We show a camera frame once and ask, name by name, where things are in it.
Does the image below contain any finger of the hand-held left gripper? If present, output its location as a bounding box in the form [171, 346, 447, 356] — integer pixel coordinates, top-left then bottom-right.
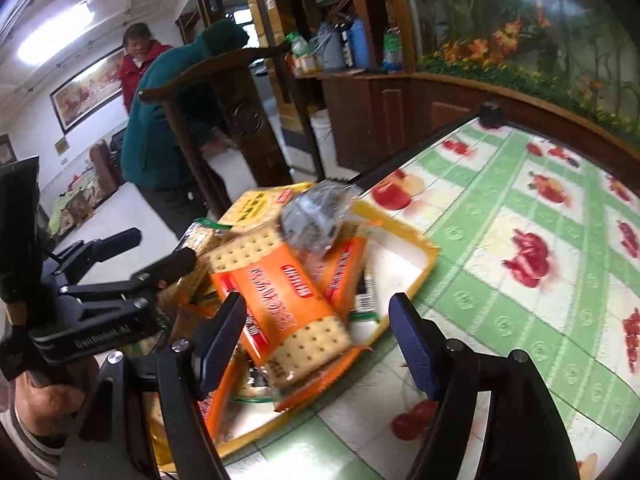
[62, 247, 198, 307]
[45, 227, 143, 283]

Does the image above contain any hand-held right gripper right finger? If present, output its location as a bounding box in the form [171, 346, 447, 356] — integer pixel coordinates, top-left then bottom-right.
[389, 292, 581, 480]

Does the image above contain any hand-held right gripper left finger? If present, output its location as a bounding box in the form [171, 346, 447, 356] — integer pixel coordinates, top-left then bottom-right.
[57, 291, 249, 480]

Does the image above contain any yellow tray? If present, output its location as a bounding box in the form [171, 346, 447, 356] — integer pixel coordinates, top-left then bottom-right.
[150, 180, 442, 476]

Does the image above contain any clear grey seed packet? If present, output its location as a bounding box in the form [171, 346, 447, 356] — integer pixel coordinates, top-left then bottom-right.
[280, 182, 361, 261]

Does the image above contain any person's left forearm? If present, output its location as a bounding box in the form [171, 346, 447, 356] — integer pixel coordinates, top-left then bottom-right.
[0, 405, 66, 478]

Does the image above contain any person's left hand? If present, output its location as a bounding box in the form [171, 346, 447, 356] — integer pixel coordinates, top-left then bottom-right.
[14, 357, 99, 439]

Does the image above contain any dark sofa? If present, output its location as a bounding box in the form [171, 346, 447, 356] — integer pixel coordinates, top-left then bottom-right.
[90, 132, 126, 196]

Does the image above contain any carved wooden chair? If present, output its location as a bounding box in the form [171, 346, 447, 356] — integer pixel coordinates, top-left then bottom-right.
[137, 42, 326, 221]

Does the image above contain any green fruit-print tablecloth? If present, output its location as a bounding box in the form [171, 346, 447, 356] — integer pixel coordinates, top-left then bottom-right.
[220, 122, 640, 480]

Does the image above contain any ceiling light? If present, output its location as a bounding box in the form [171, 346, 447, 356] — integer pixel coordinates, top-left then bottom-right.
[17, 2, 96, 61]

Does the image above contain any wooden cabinet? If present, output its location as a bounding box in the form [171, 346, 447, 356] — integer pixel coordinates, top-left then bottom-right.
[300, 70, 416, 171]

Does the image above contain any small black box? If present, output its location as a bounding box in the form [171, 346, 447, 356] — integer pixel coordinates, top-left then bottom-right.
[477, 101, 506, 129]

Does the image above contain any black and silver thermos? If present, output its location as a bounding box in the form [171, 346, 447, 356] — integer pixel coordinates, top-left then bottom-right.
[320, 25, 348, 72]

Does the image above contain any green and blue bottle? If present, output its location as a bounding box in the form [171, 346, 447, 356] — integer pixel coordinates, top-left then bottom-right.
[382, 22, 405, 72]

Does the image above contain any flower-painted glass screen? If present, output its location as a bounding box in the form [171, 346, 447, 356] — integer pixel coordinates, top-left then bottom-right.
[400, 0, 640, 136]

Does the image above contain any framed wall painting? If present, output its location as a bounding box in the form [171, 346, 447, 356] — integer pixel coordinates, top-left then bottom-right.
[50, 45, 126, 134]

